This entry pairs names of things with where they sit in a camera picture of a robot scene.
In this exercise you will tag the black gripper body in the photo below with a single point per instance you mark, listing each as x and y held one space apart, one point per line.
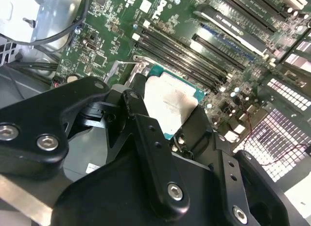
109 199

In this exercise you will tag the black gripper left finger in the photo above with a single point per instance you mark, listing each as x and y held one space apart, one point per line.
160 172

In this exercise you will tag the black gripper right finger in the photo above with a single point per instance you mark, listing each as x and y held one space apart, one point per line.
262 194

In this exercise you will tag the silver CPU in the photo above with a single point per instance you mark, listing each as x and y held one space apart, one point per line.
167 99

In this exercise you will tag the thin metal locking lever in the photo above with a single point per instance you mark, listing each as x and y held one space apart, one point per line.
127 63

